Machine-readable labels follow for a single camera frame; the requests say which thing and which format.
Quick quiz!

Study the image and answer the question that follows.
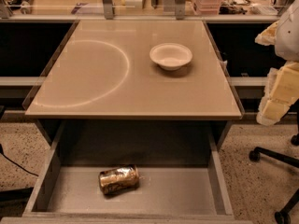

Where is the open grey top drawer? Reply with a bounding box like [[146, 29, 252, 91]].
[[1, 120, 250, 224]]

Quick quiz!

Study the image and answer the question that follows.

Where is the black floor cable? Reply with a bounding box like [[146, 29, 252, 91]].
[[0, 143, 40, 177]]

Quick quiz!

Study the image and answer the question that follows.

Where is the metal post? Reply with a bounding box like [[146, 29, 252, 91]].
[[102, 0, 114, 20], [175, 0, 186, 20]]

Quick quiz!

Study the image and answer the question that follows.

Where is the white paper bowl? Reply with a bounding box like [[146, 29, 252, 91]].
[[149, 43, 192, 71]]

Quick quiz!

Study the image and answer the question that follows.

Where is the left metal post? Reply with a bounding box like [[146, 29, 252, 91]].
[[102, 0, 114, 20]]

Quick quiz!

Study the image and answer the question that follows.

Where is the beige counter cabinet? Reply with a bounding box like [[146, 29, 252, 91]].
[[23, 20, 244, 120]]

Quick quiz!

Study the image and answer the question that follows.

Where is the black office chair base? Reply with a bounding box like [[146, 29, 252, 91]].
[[248, 135, 299, 224]]

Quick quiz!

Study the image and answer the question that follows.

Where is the orange metallic soda can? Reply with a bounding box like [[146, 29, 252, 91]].
[[98, 164, 139, 195]]

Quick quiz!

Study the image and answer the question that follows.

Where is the right metal post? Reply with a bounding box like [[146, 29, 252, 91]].
[[175, 0, 186, 20]]

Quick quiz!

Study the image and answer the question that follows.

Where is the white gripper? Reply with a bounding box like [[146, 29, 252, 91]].
[[255, 0, 299, 126]]

